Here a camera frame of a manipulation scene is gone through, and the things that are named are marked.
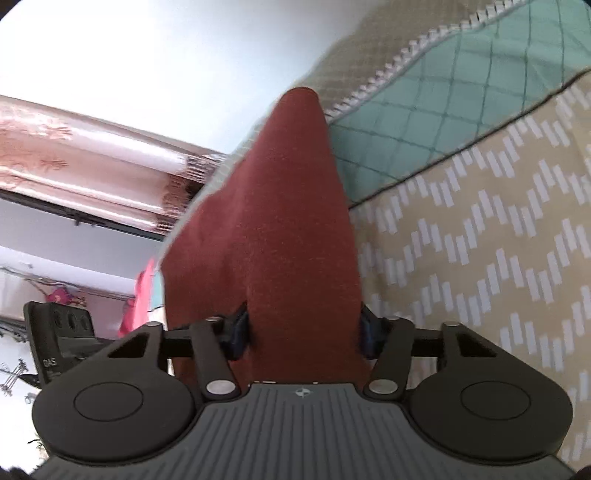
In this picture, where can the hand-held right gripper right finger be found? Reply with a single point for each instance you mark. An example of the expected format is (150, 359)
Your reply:
(367, 337)

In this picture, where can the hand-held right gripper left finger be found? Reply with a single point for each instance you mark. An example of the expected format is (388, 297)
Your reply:
(239, 332)

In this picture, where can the dark red sweater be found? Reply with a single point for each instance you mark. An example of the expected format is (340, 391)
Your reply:
(277, 221)

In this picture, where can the pink hanging garment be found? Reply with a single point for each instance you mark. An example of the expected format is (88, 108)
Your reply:
(62, 294)

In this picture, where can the pink cloth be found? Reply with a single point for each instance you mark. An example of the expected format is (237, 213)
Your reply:
(141, 295)

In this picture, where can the patterned beige teal bedsheet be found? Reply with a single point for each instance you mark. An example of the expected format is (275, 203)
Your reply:
(485, 230)

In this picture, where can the metal clothes rail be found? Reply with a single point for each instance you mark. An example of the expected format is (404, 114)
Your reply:
(106, 292)

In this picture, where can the dark window frame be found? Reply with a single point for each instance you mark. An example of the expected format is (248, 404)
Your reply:
(92, 219)

